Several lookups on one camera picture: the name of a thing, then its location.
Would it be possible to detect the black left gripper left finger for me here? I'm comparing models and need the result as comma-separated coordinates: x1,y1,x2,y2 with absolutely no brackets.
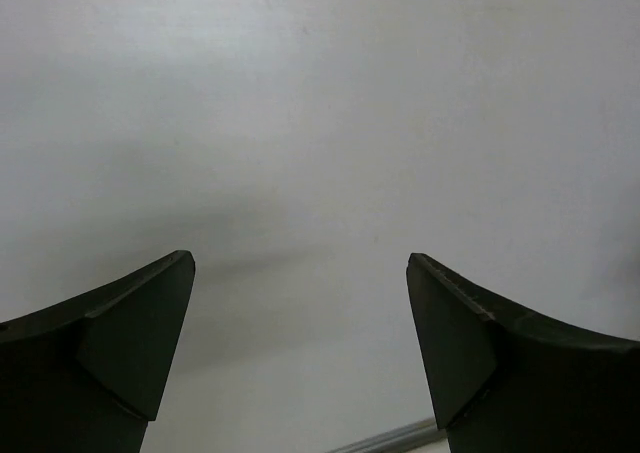
1,251,195,452

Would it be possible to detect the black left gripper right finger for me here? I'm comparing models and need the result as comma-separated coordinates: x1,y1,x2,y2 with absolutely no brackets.
406,253,639,453

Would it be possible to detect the aluminium table edge rail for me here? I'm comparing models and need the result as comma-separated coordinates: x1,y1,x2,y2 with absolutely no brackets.
330,418,447,453

